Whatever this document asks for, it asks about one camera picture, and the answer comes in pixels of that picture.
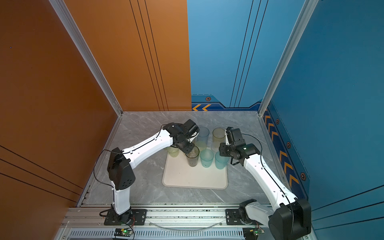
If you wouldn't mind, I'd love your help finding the short pale green glass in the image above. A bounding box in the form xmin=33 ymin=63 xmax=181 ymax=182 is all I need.
xmin=167 ymin=147 xmax=180 ymax=158

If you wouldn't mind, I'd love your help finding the teal glass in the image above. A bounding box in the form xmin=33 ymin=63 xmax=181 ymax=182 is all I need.
xmin=215 ymin=152 xmax=230 ymax=170
xmin=200 ymin=149 xmax=214 ymax=168

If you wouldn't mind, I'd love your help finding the tall amber glass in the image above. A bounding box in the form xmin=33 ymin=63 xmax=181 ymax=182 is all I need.
xmin=213 ymin=128 xmax=226 ymax=143

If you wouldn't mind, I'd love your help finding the tall blue glass back row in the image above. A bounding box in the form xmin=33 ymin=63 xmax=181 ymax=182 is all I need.
xmin=197 ymin=127 xmax=210 ymax=145

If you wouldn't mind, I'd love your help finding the dark smoky grey glass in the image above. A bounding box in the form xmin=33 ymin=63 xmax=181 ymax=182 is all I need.
xmin=185 ymin=147 xmax=200 ymax=167

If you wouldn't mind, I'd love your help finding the clear short glass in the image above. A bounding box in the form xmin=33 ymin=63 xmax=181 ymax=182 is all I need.
xmin=211 ymin=142 xmax=221 ymax=153

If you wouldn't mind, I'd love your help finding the short light green glass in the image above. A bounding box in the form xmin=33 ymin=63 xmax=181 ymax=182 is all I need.
xmin=195 ymin=141 xmax=207 ymax=152

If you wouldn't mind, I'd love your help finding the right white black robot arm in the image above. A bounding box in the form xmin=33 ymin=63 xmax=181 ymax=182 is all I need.
xmin=219 ymin=127 xmax=312 ymax=240

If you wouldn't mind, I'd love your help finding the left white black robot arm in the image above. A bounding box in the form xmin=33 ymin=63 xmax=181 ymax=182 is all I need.
xmin=107 ymin=120 xmax=200 ymax=216

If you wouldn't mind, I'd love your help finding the white rectangular plastic tray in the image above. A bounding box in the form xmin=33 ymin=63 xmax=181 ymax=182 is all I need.
xmin=162 ymin=152 xmax=228 ymax=190

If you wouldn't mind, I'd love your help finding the right green circuit board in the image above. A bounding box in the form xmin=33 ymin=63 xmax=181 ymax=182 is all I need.
xmin=243 ymin=228 xmax=265 ymax=240

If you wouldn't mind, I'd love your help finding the green circuit board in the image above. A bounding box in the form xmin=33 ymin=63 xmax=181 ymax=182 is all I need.
xmin=243 ymin=228 xmax=265 ymax=240
xmin=113 ymin=228 xmax=135 ymax=240

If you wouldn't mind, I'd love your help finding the left green circuit board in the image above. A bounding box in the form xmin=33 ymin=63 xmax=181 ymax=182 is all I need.
xmin=113 ymin=228 xmax=135 ymax=240

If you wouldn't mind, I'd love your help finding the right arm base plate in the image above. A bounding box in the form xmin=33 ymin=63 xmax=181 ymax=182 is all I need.
xmin=225 ymin=209 xmax=257 ymax=226

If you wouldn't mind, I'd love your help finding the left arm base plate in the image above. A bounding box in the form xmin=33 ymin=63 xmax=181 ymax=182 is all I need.
xmin=104 ymin=208 xmax=147 ymax=226

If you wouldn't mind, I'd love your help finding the aluminium front rail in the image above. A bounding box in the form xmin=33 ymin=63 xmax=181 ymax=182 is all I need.
xmin=53 ymin=204 xmax=319 ymax=240

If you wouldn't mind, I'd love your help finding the left aluminium corner post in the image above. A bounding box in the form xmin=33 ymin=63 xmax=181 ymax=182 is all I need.
xmin=49 ymin=0 xmax=123 ymax=117

